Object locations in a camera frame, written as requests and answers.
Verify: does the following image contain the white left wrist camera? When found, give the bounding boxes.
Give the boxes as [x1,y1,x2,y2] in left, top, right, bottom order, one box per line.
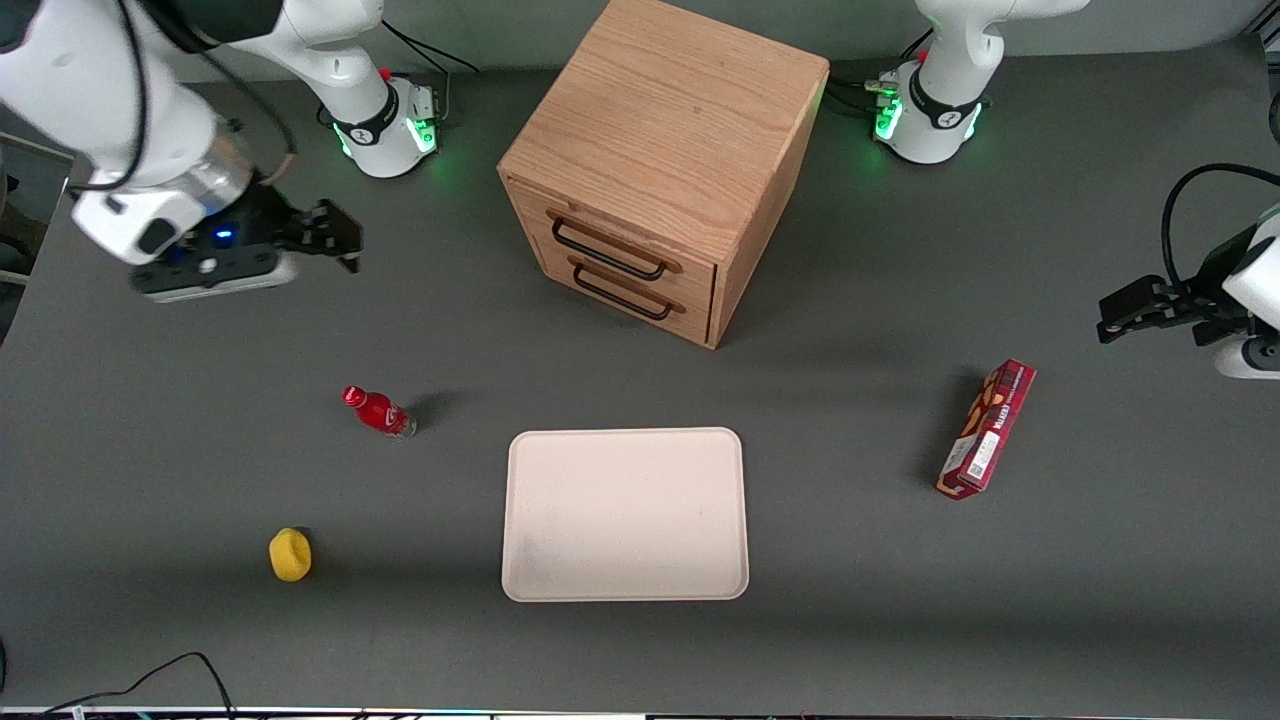
[1214,335,1280,381]

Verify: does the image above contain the black right base cables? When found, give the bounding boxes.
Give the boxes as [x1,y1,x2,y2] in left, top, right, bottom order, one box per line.
[380,18,482,77]

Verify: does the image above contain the beige rectangular tray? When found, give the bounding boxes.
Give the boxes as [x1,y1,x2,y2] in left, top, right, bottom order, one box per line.
[500,427,751,604]

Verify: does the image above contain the black base cables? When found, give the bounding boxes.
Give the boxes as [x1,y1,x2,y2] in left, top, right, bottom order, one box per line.
[824,30,936,113]
[380,18,482,77]

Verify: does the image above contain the black left base cables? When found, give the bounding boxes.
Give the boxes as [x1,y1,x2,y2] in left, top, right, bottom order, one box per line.
[824,30,936,113]

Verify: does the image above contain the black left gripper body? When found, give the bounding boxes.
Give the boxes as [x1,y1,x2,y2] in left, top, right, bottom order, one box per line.
[1176,282,1253,347]

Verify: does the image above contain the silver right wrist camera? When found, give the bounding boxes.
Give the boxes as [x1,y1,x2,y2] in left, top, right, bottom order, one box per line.
[130,248,299,304]

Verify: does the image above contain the wooden drawer front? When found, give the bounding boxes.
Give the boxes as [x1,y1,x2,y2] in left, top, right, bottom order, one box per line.
[530,238,715,348]
[505,178,719,306]

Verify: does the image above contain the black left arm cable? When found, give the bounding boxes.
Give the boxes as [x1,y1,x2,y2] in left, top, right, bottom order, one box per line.
[1159,163,1280,293]

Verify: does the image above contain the yellow lemon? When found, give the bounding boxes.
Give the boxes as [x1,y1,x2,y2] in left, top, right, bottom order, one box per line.
[268,527,313,583]

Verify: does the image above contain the dark metal drawer handle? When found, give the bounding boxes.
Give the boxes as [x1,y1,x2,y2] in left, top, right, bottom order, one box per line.
[567,254,687,322]
[548,209,684,282]

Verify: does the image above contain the red shortbread cookie box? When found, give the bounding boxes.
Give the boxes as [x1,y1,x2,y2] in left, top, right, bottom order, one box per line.
[935,358,1038,501]

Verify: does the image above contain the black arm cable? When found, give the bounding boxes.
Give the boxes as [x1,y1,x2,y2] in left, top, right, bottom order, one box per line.
[66,0,298,193]
[1159,163,1280,293]

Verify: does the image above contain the wooden drawer cabinet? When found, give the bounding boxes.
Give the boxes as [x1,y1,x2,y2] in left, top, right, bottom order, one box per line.
[497,0,831,351]

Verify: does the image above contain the black cable at table edge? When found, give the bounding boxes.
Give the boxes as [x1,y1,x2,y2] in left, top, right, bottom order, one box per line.
[38,652,237,720]

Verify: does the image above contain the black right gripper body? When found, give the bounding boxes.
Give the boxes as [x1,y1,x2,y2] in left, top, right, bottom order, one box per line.
[176,180,304,267]

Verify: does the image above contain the red plastic bottle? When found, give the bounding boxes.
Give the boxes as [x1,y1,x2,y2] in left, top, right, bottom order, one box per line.
[342,385,418,439]

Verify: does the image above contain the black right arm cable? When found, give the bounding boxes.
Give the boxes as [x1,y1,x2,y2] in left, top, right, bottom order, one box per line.
[66,0,298,193]

